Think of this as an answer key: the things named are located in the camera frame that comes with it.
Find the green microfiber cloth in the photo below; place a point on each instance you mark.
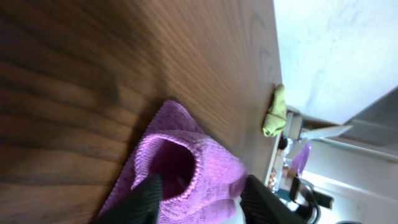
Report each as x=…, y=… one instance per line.
x=276, y=116

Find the purple microfiber cloth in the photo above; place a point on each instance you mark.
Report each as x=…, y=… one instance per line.
x=201, y=180

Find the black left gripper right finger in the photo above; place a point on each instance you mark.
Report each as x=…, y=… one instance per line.
x=261, y=206

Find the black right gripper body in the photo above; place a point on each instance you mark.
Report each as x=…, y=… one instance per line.
x=308, y=200

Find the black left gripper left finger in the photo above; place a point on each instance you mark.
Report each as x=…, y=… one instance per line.
x=141, y=206

